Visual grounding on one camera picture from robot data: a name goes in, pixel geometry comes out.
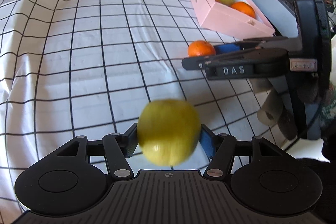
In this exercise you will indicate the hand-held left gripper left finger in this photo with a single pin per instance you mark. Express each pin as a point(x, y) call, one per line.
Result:
point(130, 141)

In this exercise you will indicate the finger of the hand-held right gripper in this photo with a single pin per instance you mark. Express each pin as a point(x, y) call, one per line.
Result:
point(194, 63)
point(227, 48)

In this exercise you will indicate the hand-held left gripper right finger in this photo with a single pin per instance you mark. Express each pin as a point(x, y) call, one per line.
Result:
point(207, 142)

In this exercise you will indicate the small mandarin orange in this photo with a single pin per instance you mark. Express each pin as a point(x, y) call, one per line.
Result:
point(200, 48)

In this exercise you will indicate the pink cardboard box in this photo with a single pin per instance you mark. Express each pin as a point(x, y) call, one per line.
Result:
point(223, 19)

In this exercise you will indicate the large orange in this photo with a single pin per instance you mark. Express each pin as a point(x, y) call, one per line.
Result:
point(242, 9)

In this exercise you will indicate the person's right hand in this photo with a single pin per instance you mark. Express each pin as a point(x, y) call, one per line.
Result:
point(270, 108)

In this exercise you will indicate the white black-grid tablecloth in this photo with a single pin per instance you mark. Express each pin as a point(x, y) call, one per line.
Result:
point(92, 69)

